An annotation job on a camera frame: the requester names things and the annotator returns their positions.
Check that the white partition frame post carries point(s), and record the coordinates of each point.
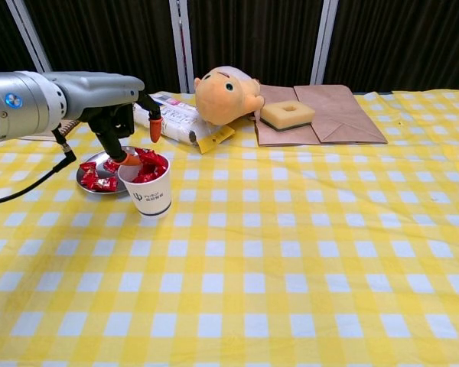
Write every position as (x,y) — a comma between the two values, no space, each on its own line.
(178,23)
(33,46)
(324,42)

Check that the kraft spiral notebook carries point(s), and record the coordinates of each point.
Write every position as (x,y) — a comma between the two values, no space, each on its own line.
(69,126)

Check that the round steel plate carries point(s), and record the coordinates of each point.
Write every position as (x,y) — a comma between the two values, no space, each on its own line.
(95,157)

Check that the brown paper bag triangular fold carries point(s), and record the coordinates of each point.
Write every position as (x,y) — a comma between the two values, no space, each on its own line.
(340,111)

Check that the black pleated curtain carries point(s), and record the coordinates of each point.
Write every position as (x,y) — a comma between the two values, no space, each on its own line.
(0,38)
(252,34)
(107,42)
(398,42)

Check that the yellow hang tag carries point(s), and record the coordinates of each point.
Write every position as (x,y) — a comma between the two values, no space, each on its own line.
(214,139)

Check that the red candy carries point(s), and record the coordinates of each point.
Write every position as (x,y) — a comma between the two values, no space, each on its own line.
(88,179)
(157,166)
(149,154)
(107,184)
(141,177)
(110,165)
(88,167)

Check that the orange plush doll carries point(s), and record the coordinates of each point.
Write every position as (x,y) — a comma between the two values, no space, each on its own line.
(218,99)

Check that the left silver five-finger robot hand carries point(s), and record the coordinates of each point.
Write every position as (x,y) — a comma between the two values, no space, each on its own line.
(99,91)

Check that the yellow sponge with hole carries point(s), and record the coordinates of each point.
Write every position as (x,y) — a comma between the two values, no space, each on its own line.
(279,116)

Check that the white plastic-wrapped package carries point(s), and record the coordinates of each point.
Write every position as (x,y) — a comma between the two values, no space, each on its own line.
(176,122)

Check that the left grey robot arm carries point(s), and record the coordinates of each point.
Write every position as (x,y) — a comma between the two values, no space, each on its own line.
(19,107)

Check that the yellow white checkered tablecloth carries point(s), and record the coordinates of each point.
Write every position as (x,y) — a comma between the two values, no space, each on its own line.
(290,267)

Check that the white paper cup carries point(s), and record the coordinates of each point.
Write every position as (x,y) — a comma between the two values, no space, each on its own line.
(149,202)

